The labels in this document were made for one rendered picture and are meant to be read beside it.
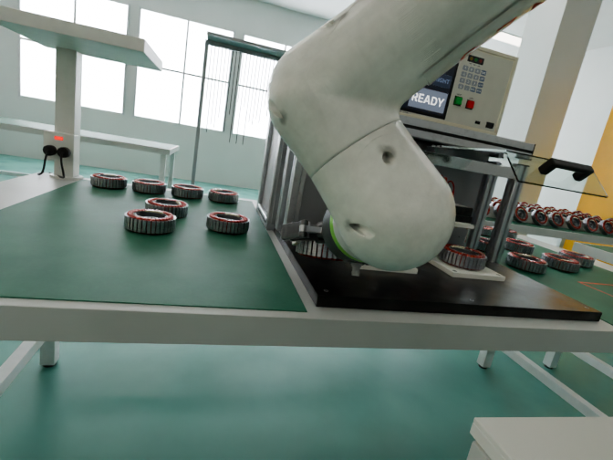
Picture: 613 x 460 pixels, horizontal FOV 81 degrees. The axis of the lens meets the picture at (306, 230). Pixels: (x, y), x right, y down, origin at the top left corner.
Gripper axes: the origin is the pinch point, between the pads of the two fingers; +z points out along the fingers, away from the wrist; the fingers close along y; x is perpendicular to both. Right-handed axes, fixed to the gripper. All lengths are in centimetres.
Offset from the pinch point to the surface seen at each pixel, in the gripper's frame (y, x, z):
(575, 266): 90, 5, 38
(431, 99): 26, 40, 15
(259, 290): -11.5, -10.4, -4.5
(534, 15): 267, 313, 279
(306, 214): -0.2, 10.3, 35.1
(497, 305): 34.3, -8.9, -2.5
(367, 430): 36, -64, 73
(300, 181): -4.7, 14.7, 15.2
